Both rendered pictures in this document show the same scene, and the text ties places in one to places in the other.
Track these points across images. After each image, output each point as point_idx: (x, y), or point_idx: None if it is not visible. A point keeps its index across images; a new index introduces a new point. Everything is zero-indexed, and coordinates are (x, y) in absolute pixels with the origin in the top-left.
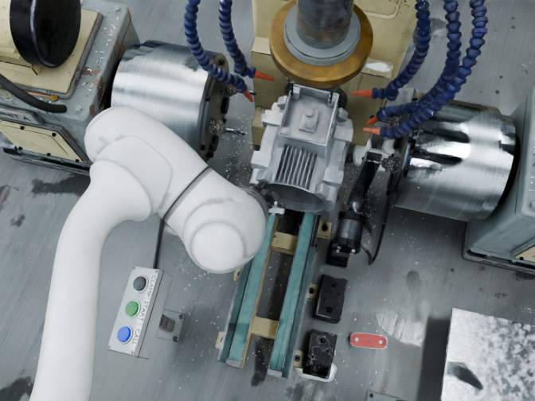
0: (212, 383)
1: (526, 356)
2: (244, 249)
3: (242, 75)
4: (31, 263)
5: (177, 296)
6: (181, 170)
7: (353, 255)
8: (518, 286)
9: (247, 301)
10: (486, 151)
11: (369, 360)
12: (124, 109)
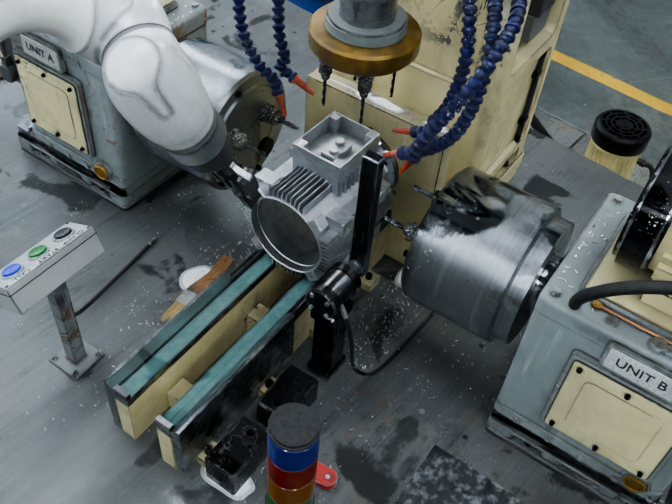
0: (87, 440)
1: None
2: (156, 74)
3: (281, 73)
4: None
5: (108, 333)
6: (140, 10)
7: (343, 372)
8: (550, 490)
9: (180, 339)
10: (521, 226)
11: None
12: None
